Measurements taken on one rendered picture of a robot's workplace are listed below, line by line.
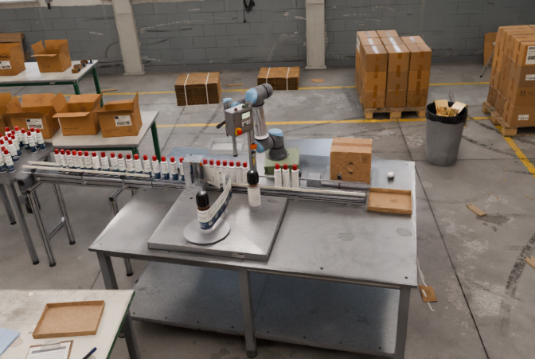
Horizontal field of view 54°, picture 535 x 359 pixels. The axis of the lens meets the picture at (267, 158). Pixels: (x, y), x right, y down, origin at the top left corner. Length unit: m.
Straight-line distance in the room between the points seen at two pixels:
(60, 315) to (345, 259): 1.70
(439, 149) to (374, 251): 2.83
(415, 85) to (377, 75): 0.51
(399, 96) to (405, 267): 4.16
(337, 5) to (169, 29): 2.86
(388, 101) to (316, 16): 2.47
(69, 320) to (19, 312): 0.33
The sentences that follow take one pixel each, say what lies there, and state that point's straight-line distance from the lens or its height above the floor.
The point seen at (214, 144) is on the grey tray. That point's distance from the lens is 4.50.
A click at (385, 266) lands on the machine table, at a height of 0.83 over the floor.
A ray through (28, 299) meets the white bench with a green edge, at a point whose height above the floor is 0.80.
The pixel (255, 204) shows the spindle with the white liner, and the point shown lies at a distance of 3.67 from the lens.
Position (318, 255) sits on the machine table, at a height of 0.83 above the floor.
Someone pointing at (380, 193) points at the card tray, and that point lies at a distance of 3.97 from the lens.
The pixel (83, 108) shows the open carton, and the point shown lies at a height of 0.96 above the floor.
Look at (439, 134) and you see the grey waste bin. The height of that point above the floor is 0.40.
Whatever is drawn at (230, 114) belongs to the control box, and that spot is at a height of 1.46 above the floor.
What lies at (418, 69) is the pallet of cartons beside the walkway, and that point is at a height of 0.66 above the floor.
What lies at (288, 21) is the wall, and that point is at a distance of 9.09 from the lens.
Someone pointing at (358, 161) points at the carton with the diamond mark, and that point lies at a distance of 3.94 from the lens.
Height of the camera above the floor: 2.92
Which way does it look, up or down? 28 degrees down
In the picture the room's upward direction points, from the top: 3 degrees counter-clockwise
